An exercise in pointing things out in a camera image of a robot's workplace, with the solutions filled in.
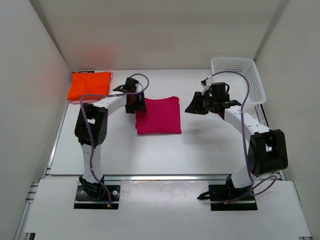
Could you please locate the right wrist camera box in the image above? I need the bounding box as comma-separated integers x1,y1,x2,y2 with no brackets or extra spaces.
200,76,213,95

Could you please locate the magenta t-shirt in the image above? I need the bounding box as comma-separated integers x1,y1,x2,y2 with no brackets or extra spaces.
135,96,182,135

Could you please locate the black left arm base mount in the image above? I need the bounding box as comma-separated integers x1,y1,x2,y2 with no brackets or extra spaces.
73,176,121,210

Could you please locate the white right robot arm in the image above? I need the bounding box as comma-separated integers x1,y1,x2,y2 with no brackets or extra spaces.
185,82,289,189

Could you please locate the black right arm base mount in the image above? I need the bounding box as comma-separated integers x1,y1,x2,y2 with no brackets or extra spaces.
197,179,258,211

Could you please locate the light pink t-shirt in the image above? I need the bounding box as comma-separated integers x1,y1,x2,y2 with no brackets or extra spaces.
72,71,115,105

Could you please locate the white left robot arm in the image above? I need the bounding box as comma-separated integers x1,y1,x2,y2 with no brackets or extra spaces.
74,73,150,202

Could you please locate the orange t-shirt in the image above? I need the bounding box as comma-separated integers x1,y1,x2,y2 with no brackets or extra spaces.
66,71,112,101

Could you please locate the white perforated plastic basket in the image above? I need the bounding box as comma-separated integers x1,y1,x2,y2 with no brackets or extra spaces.
210,57,267,109

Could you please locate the aluminium table edge rail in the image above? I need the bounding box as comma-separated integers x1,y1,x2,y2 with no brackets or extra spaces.
44,172,278,182

